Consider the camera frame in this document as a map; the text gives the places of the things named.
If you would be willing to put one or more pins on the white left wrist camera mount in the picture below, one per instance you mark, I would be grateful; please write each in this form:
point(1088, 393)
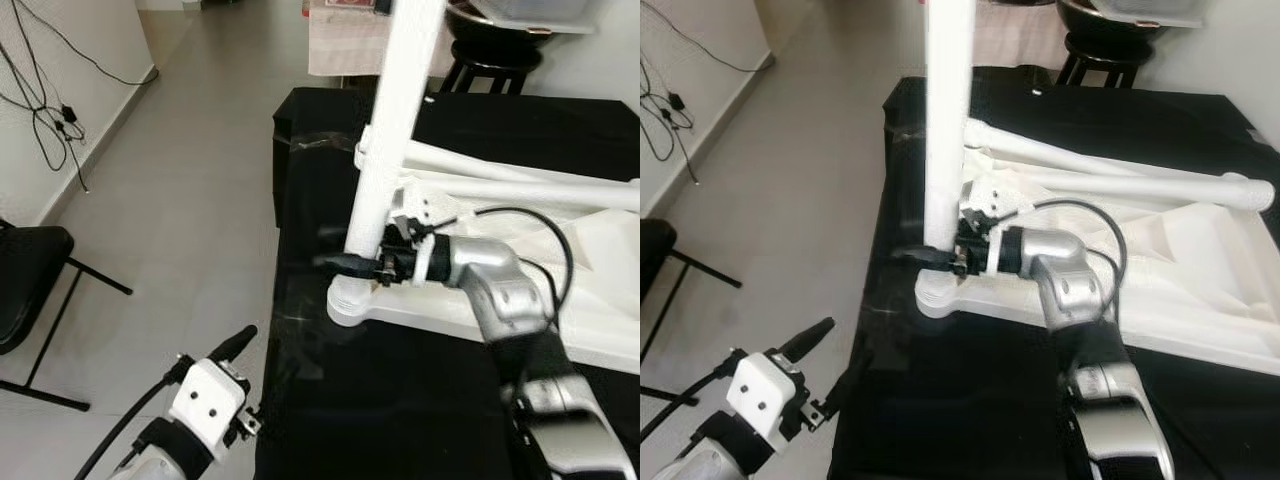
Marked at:
point(205, 400)
point(760, 392)

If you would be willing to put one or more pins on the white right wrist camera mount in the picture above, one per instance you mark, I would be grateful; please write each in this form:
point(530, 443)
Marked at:
point(415, 205)
point(985, 198)

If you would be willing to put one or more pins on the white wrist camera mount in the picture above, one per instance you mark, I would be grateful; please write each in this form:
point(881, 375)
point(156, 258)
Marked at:
point(985, 198)
point(760, 392)
point(205, 400)
point(415, 205)

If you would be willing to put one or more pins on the black tablecloth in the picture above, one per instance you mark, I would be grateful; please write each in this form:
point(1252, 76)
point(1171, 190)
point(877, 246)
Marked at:
point(950, 400)
point(400, 400)

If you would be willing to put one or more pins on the black round stool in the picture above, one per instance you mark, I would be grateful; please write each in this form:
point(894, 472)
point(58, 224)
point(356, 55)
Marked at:
point(490, 55)
point(1100, 50)

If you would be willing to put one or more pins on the grey tape piece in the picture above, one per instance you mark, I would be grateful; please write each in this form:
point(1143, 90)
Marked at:
point(1255, 135)

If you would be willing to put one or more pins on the grey plastic storage box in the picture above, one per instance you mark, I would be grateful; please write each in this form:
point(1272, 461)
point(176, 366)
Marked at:
point(1150, 10)
point(540, 12)

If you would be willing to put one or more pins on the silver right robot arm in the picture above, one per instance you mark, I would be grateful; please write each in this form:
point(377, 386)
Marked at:
point(500, 280)
point(1060, 255)

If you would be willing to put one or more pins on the red printed box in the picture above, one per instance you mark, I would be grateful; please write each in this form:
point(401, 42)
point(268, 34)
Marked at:
point(350, 4)

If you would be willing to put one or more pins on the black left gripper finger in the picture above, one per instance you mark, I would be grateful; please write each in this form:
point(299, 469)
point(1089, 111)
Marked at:
point(232, 343)
point(808, 338)

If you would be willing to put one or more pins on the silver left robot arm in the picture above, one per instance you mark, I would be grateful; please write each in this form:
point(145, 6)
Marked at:
point(150, 468)
point(700, 468)

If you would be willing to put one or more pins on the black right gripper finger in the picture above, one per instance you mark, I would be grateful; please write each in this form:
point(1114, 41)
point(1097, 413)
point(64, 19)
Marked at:
point(920, 256)
point(345, 263)

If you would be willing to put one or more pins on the black chair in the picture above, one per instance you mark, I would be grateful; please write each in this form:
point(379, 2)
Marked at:
point(655, 250)
point(25, 270)

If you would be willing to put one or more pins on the pink cloth cover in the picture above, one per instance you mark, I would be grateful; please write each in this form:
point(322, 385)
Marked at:
point(340, 45)
point(1010, 40)

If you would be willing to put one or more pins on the white plastic children table top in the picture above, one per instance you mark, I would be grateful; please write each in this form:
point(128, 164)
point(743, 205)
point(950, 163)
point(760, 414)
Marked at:
point(1200, 280)
point(600, 265)

